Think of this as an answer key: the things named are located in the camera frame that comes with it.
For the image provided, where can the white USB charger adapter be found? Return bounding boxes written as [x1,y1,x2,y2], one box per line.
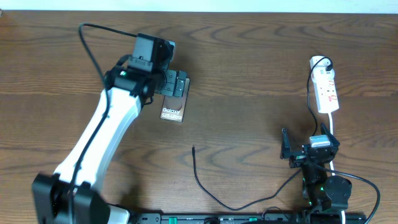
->
[311,65,335,83]

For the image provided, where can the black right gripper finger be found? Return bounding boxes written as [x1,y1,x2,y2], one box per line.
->
[281,128,290,153]
[320,123,338,145]

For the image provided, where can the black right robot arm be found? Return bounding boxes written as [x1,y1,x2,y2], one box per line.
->
[280,123,352,223]

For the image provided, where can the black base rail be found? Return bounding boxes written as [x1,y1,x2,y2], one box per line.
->
[130,212,368,224]

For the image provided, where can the black USB charging cable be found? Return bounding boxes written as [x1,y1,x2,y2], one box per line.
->
[192,55,333,212]

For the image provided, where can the Galaxy S25 Ultra smartphone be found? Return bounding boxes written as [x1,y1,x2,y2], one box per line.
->
[160,78,190,123]

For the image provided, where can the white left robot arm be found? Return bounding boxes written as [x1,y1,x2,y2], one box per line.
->
[32,55,187,224]

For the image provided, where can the white power strip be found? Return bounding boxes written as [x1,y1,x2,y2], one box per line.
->
[310,55,339,114]

